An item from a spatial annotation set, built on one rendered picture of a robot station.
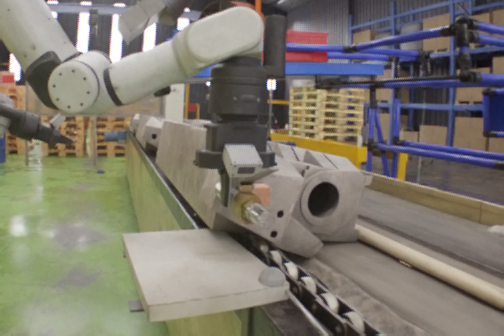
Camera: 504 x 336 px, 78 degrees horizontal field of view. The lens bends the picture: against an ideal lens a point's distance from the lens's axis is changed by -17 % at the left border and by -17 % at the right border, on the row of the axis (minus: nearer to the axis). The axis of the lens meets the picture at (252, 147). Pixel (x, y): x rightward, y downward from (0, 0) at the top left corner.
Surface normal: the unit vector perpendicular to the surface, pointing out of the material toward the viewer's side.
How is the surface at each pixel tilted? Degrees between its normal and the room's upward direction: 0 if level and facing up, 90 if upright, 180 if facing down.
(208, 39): 90
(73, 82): 107
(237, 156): 30
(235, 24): 90
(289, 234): 90
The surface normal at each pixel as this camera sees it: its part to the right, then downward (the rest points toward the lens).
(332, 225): 0.36, 0.10
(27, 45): 0.12, 0.38
